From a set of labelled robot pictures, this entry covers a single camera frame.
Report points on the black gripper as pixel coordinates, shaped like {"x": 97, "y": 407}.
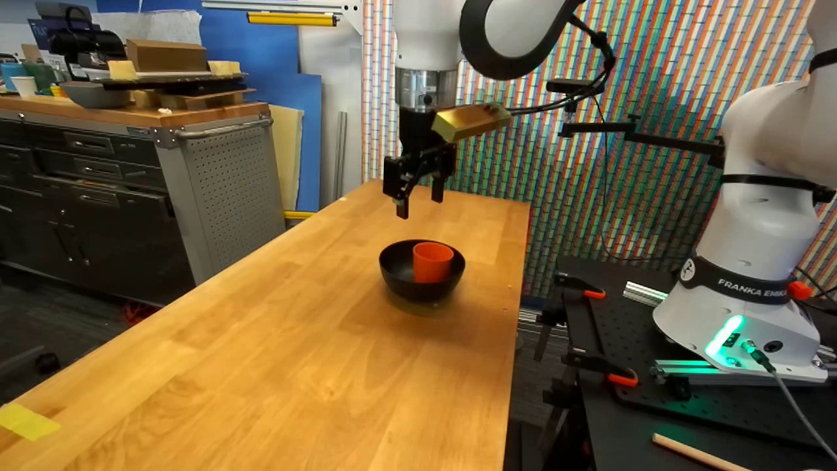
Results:
{"x": 422, "y": 140}

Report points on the orange plastic cup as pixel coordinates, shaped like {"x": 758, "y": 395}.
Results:
{"x": 433, "y": 262}

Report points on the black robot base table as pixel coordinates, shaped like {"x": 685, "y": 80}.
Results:
{"x": 697, "y": 420}

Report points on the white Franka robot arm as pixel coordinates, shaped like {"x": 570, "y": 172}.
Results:
{"x": 758, "y": 227}

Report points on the black bowl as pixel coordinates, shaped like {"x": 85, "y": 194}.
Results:
{"x": 404, "y": 275}

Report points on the beige board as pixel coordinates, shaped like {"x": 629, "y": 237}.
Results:
{"x": 285, "y": 159}

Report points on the blue board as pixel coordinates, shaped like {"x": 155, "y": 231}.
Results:
{"x": 263, "y": 88}

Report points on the grey perforated tool cabinet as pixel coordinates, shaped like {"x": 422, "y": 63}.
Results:
{"x": 217, "y": 199}

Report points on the yellow bar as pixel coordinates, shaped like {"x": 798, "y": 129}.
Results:
{"x": 291, "y": 20}

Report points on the yellow foam block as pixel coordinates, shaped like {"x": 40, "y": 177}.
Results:
{"x": 225, "y": 68}
{"x": 121, "y": 68}

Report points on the black mounting rod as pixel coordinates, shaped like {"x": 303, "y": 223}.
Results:
{"x": 645, "y": 138}

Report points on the striped patterned backdrop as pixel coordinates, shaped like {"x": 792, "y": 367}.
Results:
{"x": 663, "y": 80}

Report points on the wooden box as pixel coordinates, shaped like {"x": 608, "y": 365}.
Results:
{"x": 165, "y": 55}

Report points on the wooden stick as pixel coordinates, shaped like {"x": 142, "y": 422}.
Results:
{"x": 697, "y": 454}

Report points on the yellow sticky note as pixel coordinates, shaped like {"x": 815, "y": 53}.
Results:
{"x": 27, "y": 422}

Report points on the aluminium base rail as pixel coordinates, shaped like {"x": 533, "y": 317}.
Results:
{"x": 697, "y": 369}

